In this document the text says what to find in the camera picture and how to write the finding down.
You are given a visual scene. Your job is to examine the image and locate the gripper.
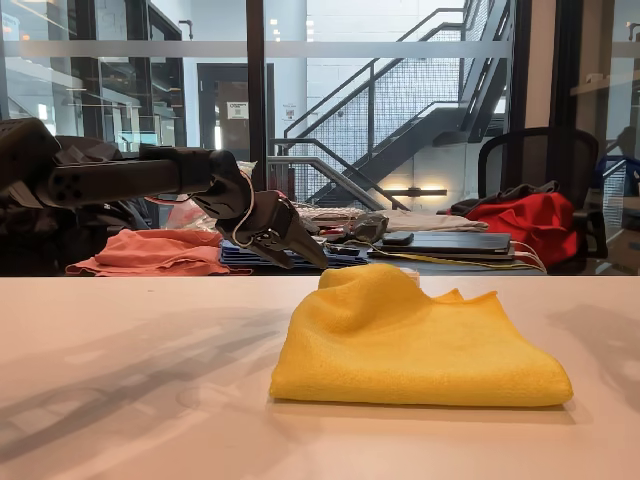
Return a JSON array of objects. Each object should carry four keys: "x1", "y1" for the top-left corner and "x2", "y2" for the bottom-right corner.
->
[{"x1": 232, "y1": 190, "x2": 330, "y2": 270}]

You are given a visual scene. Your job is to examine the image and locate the yellow microfibre towel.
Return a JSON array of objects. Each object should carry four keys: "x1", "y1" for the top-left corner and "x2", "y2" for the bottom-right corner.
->
[{"x1": 269, "y1": 263, "x2": 575, "y2": 409}]

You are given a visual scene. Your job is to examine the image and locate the white keyboard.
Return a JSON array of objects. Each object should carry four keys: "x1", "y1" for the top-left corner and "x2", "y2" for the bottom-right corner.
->
[{"x1": 294, "y1": 202, "x2": 369, "y2": 225}]

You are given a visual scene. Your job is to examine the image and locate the clear bag with dark parts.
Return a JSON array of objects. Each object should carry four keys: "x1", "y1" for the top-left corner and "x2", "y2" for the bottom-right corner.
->
[{"x1": 348, "y1": 211, "x2": 390, "y2": 245}]

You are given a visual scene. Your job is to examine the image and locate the clear plastic zip bag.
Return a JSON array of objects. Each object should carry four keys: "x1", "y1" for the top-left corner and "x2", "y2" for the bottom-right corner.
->
[{"x1": 166, "y1": 160, "x2": 258, "y2": 234}]

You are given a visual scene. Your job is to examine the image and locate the black framed door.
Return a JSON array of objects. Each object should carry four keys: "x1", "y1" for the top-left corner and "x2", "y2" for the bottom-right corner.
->
[{"x1": 197, "y1": 62, "x2": 276, "y2": 174}]

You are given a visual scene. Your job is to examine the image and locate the beige folded cloth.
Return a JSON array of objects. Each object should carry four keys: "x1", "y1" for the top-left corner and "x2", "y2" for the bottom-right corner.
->
[{"x1": 382, "y1": 208, "x2": 490, "y2": 234}]

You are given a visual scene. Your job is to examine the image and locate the salmon t-shirt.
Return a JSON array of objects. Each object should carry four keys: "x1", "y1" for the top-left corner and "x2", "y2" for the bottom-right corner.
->
[{"x1": 65, "y1": 228, "x2": 254, "y2": 277}]

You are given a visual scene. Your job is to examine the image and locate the grey slim tablet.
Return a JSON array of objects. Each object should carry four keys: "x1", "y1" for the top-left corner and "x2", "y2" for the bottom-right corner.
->
[{"x1": 367, "y1": 248, "x2": 516, "y2": 262}]

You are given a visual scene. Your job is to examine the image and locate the black tablet folio case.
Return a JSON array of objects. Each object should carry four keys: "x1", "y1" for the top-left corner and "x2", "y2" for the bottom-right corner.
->
[{"x1": 372, "y1": 232, "x2": 514, "y2": 254}]

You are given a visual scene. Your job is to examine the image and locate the black metal staircase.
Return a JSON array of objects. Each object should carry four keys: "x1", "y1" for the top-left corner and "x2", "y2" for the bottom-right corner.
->
[{"x1": 267, "y1": 0, "x2": 516, "y2": 211}]

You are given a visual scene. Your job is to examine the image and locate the black jacket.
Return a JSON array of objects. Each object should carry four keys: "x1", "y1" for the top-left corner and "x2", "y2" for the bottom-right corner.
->
[{"x1": 0, "y1": 134, "x2": 151, "y2": 276}]

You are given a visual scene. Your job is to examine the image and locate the red jacket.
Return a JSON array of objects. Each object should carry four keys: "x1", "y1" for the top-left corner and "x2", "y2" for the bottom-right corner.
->
[{"x1": 448, "y1": 180, "x2": 581, "y2": 269}]

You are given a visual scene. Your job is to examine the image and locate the black mesh office chair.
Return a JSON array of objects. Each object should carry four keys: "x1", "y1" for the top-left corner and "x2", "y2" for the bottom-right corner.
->
[{"x1": 477, "y1": 126, "x2": 609, "y2": 275}]

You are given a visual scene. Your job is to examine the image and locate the red white black servo cable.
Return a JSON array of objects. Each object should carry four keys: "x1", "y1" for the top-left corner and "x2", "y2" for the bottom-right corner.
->
[{"x1": 230, "y1": 172, "x2": 257, "y2": 249}]

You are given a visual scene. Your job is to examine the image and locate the wall light bar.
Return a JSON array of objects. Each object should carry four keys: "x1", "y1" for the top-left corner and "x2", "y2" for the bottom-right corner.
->
[{"x1": 382, "y1": 185, "x2": 448, "y2": 197}]

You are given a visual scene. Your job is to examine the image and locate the yellow cable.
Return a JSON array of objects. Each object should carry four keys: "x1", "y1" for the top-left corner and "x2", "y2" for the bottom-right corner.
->
[{"x1": 349, "y1": 239, "x2": 541, "y2": 271}]

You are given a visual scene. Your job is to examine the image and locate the white charging cable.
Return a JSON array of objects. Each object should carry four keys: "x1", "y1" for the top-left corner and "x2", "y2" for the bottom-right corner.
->
[
  {"x1": 509, "y1": 241, "x2": 549, "y2": 274},
  {"x1": 512, "y1": 251, "x2": 546, "y2": 274}
]

